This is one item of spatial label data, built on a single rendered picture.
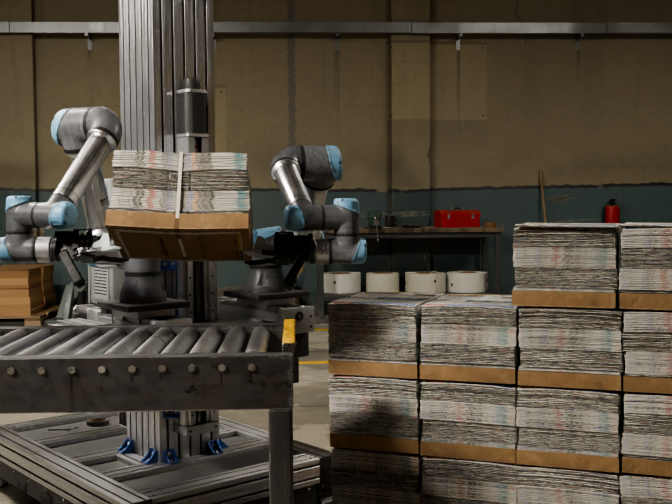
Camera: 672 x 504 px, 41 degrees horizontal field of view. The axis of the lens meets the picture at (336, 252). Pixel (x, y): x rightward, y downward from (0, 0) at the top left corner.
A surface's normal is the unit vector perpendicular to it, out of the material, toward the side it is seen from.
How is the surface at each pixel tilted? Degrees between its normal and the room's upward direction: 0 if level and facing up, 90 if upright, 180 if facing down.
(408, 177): 90
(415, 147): 90
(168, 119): 90
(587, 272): 90
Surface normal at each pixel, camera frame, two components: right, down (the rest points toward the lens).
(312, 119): 0.04, 0.05
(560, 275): -0.33, 0.05
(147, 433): -0.76, 0.04
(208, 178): 0.04, -0.32
